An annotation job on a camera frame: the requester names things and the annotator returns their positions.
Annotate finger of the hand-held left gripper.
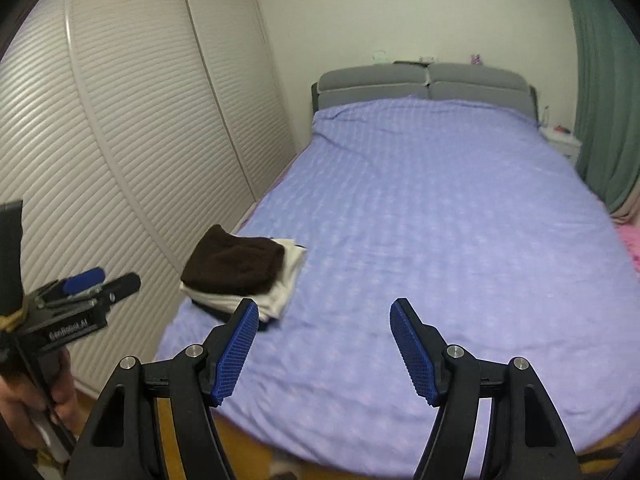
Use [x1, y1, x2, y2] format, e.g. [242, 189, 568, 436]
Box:
[95, 272, 142, 307]
[62, 267, 107, 296]

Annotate person's left hand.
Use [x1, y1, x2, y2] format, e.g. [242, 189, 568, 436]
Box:
[0, 349, 78, 453]

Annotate green curtain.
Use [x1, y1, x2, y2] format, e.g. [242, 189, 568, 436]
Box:
[557, 0, 640, 211]

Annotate black folded cloth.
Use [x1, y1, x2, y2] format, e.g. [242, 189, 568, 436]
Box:
[190, 244, 308, 332]

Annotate grey bed headboard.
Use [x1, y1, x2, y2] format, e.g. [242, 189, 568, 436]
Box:
[311, 62, 538, 126]

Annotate cream folded cloth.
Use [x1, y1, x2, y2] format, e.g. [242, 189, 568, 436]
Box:
[180, 237, 307, 320]

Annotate white louvered wardrobe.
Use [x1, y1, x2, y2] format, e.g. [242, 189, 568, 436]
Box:
[0, 0, 298, 401]

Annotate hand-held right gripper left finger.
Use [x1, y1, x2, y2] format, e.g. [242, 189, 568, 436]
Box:
[72, 298, 261, 480]

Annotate pink cloth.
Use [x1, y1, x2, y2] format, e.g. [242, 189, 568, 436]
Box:
[615, 222, 640, 273]

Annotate purple patterned bedsheet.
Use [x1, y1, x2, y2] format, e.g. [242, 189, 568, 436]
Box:
[155, 95, 640, 478]

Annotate dark brown pants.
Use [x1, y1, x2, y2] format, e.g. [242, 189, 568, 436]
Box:
[181, 224, 286, 297]

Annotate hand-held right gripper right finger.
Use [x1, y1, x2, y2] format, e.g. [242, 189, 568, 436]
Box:
[390, 298, 583, 480]

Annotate white nightstand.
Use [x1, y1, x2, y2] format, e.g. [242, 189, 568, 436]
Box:
[540, 126, 583, 161]

